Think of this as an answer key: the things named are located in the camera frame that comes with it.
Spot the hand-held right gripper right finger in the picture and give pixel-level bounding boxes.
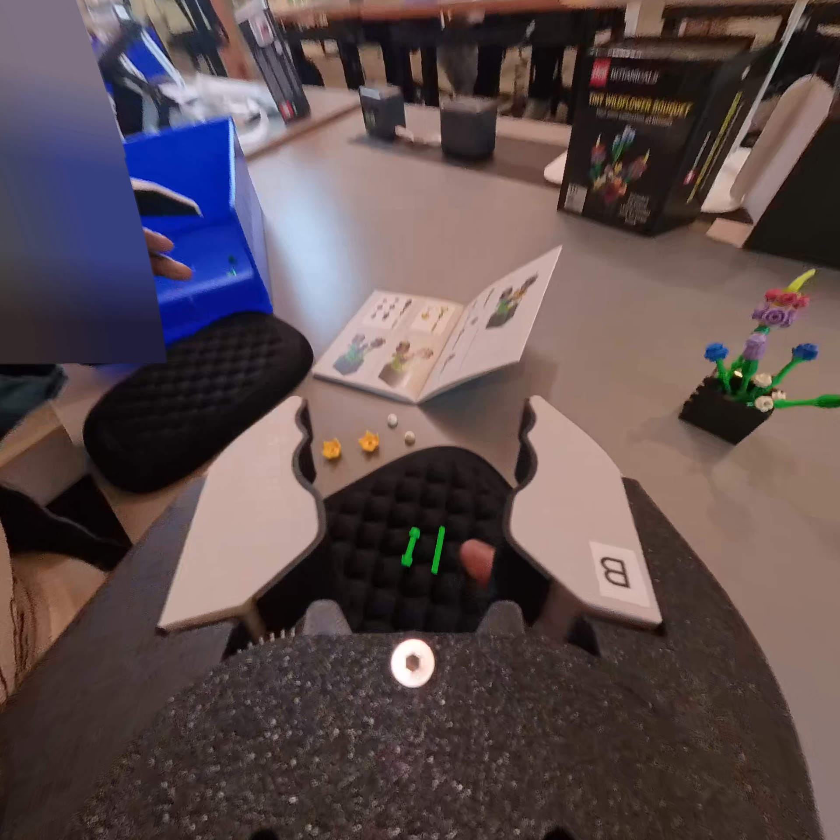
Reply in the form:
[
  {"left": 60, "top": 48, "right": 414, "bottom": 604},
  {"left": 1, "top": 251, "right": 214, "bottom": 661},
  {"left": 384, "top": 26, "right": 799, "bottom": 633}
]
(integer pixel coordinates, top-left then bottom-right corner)
[{"left": 507, "top": 395, "right": 665, "bottom": 632}]

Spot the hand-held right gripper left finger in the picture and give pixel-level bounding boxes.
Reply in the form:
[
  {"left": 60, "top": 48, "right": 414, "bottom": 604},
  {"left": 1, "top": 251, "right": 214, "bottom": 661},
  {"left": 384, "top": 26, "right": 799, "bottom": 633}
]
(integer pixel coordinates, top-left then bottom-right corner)
[{"left": 156, "top": 395, "right": 327, "bottom": 643}]

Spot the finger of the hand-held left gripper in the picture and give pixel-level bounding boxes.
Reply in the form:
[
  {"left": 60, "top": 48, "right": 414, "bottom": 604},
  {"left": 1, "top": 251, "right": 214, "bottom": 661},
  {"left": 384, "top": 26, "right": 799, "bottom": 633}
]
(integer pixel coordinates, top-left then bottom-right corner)
[{"left": 130, "top": 177, "right": 204, "bottom": 219}]

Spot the grey desk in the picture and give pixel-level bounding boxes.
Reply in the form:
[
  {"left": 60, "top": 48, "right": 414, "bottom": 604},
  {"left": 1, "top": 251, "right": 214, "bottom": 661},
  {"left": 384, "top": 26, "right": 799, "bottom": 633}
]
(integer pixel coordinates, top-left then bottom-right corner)
[{"left": 59, "top": 85, "right": 840, "bottom": 664}]

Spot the person's left hand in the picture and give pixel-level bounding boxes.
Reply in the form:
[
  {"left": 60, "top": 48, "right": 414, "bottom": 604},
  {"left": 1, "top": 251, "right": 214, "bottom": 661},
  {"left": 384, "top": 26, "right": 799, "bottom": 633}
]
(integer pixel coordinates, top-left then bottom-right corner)
[{"left": 143, "top": 228, "right": 195, "bottom": 282}]

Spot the person's right hand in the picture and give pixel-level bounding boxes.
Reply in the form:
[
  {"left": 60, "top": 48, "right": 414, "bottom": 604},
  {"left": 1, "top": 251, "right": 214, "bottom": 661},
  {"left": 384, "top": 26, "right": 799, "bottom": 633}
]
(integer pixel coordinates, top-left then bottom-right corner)
[{"left": 458, "top": 538, "right": 497, "bottom": 589}]

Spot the blue plastic bin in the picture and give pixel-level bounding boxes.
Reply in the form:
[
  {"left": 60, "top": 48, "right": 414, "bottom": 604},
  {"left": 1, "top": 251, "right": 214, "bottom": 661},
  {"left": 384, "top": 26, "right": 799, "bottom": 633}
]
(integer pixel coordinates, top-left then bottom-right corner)
[{"left": 123, "top": 118, "right": 274, "bottom": 347}]

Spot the black quilted pad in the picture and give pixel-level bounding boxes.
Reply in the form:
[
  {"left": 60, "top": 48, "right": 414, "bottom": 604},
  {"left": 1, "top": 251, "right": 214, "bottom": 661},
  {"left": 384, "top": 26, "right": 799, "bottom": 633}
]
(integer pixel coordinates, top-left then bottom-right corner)
[
  {"left": 322, "top": 446, "right": 514, "bottom": 634},
  {"left": 83, "top": 311, "right": 315, "bottom": 494}
]

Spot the tall black box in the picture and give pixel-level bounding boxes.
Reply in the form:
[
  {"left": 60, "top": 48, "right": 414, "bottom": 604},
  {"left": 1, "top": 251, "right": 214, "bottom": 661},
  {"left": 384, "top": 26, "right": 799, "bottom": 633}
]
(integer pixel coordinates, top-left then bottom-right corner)
[{"left": 235, "top": 0, "right": 311, "bottom": 123}]

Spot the brick flower bouquet model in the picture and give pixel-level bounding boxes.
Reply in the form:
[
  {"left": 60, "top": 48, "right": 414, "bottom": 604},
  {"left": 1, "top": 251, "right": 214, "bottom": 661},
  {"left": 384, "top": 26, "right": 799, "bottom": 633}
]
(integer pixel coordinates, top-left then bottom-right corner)
[{"left": 679, "top": 269, "right": 840, "bottom": 446}]

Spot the open instruction booklet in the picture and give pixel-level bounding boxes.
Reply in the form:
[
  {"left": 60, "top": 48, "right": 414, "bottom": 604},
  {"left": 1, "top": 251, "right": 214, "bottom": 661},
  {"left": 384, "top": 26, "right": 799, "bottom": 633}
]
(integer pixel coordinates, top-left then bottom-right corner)
[{"left": 313, "top": 246, "right": 563, "bottom": 404}]

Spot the small black box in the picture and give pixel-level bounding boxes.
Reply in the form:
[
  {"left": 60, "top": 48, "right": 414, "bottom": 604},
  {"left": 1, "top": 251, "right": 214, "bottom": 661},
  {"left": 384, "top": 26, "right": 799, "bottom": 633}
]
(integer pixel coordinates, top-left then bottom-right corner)
[{"left": 359, "top": 85, "right": 406, "bottom": 140}]

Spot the small dark grey box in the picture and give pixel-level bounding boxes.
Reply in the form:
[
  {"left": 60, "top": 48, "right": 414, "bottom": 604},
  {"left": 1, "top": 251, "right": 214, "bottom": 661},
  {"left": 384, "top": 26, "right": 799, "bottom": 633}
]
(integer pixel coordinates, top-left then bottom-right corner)
[{"left": 440, "top": 97, "right": 498, "bottom": 161}]

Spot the black brick set box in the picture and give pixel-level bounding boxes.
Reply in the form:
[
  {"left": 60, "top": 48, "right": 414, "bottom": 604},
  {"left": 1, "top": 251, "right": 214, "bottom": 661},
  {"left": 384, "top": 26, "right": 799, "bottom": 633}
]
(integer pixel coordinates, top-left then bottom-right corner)
[{"left": 556, "top": 39, "right": 778, "bottom": 238}]

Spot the black box with white panel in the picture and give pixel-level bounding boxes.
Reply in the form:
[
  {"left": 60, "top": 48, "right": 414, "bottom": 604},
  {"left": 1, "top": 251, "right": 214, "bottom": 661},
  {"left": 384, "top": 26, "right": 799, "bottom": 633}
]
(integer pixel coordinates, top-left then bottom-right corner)
[{"left": 728, "top": 74, "right": 840, "bottom": 270}]

